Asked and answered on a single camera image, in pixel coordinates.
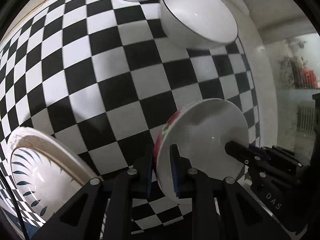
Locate white bowl red flowers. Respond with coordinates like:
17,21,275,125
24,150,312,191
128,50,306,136
153,99,249,205

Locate plain white bowl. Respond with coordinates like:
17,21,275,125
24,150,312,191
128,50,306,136
159,0,239,50

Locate checkered black white mat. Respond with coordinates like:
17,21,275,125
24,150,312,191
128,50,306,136
1,0,260,228

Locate white plate blue leaves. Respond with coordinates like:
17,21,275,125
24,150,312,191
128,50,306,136
5,127,97,222

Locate black cable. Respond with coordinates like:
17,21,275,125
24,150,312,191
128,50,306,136
0,172,30,240

